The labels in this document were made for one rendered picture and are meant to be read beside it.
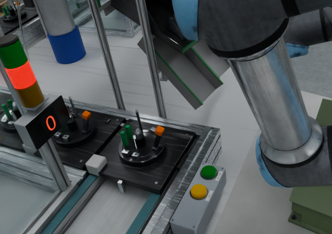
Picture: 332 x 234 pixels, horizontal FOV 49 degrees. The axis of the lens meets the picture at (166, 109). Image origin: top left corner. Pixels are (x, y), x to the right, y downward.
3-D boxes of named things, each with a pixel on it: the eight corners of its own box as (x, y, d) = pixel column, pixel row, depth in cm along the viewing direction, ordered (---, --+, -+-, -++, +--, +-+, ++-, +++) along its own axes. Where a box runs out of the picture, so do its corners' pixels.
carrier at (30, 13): (44, 14, 222) (36, -7, 215) (15, 31, 206) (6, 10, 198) (16, 12, 233) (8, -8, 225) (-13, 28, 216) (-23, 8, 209)
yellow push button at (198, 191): (209, 191, 93) (208, 185, 92) (203, 203, 91) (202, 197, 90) (195, 187, 95) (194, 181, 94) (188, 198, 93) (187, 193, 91)
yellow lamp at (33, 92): (48, 97, 83) (41, 78, 80) (33, 109, 79) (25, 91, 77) (32, 93, 85) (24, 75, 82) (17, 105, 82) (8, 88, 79)
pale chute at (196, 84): (216, 89, 124) (224, 83, 120) (195, 110, 116) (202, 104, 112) (161, 26, 123) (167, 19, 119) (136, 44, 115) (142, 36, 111)
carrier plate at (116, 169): (196, 136, 111) (195, 132, 110) (160, 195, 95) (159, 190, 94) (130, 123, 122) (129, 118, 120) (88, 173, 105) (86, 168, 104)
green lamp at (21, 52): (32, 58, 77) (23, 37, 74) (16, 70, 74) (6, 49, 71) (16, 56, 79) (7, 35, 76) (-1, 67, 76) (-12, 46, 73)
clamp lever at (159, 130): (160, 145, 104) (165, 128, 98) (157, 150, 102) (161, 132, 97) (149, 139, 104) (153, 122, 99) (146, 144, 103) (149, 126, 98)
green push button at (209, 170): (218, 172, 98) (218, 166, 97) (213, 182, 96) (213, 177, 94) (205, 168, 100) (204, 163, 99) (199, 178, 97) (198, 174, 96)
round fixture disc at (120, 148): (173, 139, 109) (173, 134, 108) (151, 172, 99) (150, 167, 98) (134, 130, 115) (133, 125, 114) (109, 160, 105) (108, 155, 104)
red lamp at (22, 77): (41, 78, 80) (32, 58, 77) (24, 90, 77) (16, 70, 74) (24, 75, 82) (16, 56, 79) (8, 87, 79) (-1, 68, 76)
